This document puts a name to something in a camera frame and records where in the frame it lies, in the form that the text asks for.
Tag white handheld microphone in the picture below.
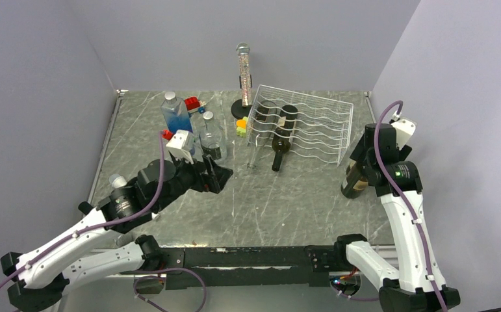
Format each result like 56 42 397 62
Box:
109 174 127 189

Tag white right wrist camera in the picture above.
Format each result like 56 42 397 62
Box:
390 112 417 150

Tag black microphone stand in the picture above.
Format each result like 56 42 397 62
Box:
231 74 253 120

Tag clear bottle dark label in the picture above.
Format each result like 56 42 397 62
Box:
199 111 227 163

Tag yellow green toy blocks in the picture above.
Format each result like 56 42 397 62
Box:
236 116 248 137

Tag glitter microphone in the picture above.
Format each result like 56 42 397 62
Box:
236 42 252 107

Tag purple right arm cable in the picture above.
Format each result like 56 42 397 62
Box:
372 100 449 311

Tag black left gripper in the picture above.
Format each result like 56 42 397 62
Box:
154 151 233 212

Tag dark green wine bottle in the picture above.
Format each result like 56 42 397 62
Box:
272 105 298 172

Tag red toy block car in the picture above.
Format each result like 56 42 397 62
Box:
184 96 205 115

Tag tall blue square bottle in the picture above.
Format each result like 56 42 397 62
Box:
161 91 193 133

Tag white wire wine rack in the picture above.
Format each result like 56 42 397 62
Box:
246 85 353 166

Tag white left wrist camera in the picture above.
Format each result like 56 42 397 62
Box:
161 129 195 164

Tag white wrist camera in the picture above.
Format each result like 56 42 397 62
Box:
390 112 417 150
161 129 195 164

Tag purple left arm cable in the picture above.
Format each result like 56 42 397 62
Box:
0 131 167 312

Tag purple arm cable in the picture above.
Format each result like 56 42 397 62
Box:
0 131 167 312
372 100 449 311

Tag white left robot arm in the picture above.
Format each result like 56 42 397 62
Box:
1 156 233 311

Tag green wine bottle brown label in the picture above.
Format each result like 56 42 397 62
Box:
340 160 368 199

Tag clear glass wine bottle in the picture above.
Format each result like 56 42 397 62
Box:
246 100 277 170

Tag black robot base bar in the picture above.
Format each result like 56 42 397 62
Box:
139 245 354 290

